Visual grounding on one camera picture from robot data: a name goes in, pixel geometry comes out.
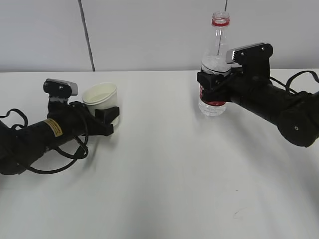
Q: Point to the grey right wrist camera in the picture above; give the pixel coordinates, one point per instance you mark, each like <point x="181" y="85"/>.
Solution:
<point x="246" y="52"/>

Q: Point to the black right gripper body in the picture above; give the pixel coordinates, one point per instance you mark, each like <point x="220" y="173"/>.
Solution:
<point x="252" y="83"/>

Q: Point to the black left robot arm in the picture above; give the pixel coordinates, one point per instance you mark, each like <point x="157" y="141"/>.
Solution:
<point x="23" y="144"/>

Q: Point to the white paper cup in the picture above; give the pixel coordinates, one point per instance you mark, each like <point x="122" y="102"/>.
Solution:
<point x="101" y="96"/>

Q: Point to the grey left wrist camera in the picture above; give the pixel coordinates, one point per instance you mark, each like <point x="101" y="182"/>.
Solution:
<point x="60" y="88"/>

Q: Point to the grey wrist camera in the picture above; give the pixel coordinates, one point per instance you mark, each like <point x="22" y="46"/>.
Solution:
<point x="60" y="88"/>
<point x="246" y="52"/>

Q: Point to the clear water bottle red label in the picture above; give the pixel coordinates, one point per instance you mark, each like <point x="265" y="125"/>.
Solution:
<point x="213" y="60"/>

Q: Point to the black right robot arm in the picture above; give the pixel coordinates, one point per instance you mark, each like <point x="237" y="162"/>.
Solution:
<point x="295" y="114"/>

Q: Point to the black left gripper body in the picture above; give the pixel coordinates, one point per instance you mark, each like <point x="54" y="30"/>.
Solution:
<point x="75" y="119"/>

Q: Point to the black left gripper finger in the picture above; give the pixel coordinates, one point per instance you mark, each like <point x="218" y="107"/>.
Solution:
<point x="108" y="116"/>

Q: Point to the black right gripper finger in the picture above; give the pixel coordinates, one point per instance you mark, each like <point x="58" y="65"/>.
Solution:
<point x="213" y="87"/>

